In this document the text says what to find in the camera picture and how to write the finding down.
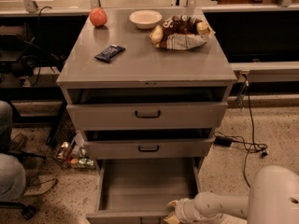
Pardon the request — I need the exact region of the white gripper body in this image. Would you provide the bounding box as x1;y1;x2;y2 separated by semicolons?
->
175;198;198;224

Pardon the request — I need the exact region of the grey bottom drawer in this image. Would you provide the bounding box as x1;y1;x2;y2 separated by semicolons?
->
86;158;200;224

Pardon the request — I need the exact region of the grey drawer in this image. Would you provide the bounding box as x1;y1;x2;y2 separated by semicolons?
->
67;102;227;131
86;158;200;224
84;139;213;160

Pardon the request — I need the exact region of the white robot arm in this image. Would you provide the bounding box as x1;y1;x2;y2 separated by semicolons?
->
164;165;299;224

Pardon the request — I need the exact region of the grey middle drawer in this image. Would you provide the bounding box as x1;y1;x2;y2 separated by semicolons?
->
84;139;213;160

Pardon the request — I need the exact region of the grey top drawer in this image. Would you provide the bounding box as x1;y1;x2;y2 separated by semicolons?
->
67;102;227;131

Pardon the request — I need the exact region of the grey metal drawer cabinet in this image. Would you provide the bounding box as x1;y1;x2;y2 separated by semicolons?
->
56;7;238;173

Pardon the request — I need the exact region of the black power adapter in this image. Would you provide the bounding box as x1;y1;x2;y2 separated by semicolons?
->
214;136;233;147

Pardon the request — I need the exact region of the white sneaker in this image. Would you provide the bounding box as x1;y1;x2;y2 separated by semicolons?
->
24;176;57;196

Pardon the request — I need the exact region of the black office chair base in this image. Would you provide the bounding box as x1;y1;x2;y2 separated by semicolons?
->
0;202;36;220

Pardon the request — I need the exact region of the dark blue snack bar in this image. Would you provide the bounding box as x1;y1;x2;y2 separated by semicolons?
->
94;45;125;63

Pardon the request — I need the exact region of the white bowl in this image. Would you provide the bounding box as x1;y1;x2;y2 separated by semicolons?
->
129;10;162;29

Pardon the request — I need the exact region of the red apple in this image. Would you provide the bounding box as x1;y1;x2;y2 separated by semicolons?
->
89;7;107;27

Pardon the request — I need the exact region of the dark machine on shelf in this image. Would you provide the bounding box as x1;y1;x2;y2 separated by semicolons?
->
0;23;64;77

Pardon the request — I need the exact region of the black power cable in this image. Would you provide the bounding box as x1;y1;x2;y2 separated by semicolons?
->
214;73;269;189

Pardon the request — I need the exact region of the wire basket with snacks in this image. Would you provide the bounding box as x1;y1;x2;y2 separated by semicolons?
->
48;132;95;170

